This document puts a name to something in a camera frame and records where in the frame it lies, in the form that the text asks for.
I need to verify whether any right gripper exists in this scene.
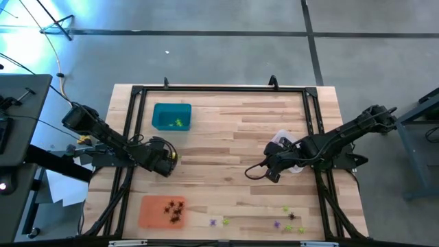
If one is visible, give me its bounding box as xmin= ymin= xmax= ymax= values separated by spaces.
xmin=263 ymin=136 xmax=305 ymax=183

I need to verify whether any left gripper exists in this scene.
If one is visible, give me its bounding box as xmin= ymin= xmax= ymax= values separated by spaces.
xmin=139 ymin=137 xmax=178 ymax=178

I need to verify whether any clear plastic bin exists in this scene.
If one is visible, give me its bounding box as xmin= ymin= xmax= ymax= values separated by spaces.
xmin=270 ymin=128 xmax=307 ymax=174

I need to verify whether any teal plastic bin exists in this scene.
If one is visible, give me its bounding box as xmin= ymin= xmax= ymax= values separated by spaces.
xmin=151 ymin=102 xmax=193 ymax=132

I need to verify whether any orange plastic bin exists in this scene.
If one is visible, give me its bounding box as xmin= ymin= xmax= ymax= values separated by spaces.
xmin=138 ymin=195 xmax=189 ymax=231

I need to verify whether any white label strip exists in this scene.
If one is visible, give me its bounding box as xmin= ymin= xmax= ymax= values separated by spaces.
xmin=108 ymin=239 xmax=148 ymax=247
xmin=300 ymin=241 xmax=340 ymax=247

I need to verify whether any white paper sheet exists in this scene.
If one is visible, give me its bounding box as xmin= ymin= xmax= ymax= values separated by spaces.
xmin=44 ymin=156 xmax=92 ymax=207

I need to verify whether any black diagonal bar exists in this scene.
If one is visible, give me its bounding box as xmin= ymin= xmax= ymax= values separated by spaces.
xmin=24 ymin=143 xmax=94 ymax=183

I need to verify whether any blue-grey metal table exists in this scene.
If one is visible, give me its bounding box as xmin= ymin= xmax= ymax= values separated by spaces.
xmin=378 ymin=87 xmax=439 ymax=202

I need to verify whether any grey desk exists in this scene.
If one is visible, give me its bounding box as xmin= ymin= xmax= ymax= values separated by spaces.
xmin=0 ymin=73 xmax=53 ymax=167

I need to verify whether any dark desk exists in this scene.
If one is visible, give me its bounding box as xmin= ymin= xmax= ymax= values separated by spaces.
xmin=0 ymin=163 xmax=39 ymax=245

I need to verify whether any black computer mouse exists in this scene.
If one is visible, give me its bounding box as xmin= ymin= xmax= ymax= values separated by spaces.
xmin=0 ymin=173 xmax=17 ymax=196

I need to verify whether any black desk clamp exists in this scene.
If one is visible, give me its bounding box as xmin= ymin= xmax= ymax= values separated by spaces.
xmin=0 ymin=87 xmax=37 ymax=111

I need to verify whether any black stand base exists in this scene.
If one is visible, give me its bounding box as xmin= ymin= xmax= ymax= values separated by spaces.
xmin=36 ymin=0 xmax=75 ymax=42

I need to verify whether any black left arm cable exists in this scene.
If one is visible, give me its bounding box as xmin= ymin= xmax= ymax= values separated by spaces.
xmin=128 ymin=134 xmax=179 ymax=165

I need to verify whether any black aluminium table frame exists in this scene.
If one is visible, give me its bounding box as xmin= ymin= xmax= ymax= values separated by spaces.
xmin=79 ymin=84 xmax=370 ymax=241

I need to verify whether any yellow floor cable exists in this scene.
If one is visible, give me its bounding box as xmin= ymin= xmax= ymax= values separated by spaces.
xmin=19 ymin=0 xmax=93 ymax=145

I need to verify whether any black floor cable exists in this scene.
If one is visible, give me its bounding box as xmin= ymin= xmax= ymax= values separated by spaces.
xmin=0 ymin=51 xmax=110 ymax=124

